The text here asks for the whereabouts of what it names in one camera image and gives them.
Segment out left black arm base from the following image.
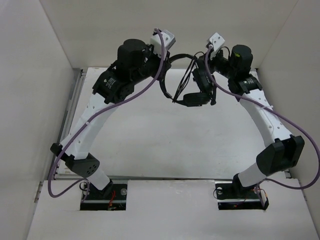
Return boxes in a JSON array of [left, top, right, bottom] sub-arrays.
[[79, 182, 128, 211]]

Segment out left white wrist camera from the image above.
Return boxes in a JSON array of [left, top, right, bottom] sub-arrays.
[[149, 29, 176, 56]]

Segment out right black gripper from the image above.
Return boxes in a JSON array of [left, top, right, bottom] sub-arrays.
[[196, 47, 236, 79]]

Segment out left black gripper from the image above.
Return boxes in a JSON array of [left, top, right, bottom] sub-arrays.
[[131, 43, 172, 85]]

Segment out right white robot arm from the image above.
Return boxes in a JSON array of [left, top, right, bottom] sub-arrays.
[[204, 43, 305, 197]]

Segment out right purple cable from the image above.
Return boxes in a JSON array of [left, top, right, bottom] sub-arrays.
[[204, 44, 320, 191]]

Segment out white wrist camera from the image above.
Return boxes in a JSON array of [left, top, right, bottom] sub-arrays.
[[206, 32, 225, 59], [149, 29, 176, 56]]

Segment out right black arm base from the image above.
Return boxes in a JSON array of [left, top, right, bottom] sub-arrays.
[[212, 181, 270, 211]]

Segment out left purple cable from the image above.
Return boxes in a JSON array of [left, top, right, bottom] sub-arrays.
[[47, 27, 167, 199]]

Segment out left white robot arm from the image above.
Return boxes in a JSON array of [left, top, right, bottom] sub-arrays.
[[50, 34, 176, 199]]

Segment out purple cable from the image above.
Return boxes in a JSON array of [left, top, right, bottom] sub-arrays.
[[47, 27, 167, 199], [204, 44, 320, 191]]

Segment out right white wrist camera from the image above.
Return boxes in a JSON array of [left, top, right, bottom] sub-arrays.
[[206, 32, 225, 59]]

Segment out left aluminium rail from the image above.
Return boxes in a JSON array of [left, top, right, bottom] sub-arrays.
[[48, 68, 87, 181]]

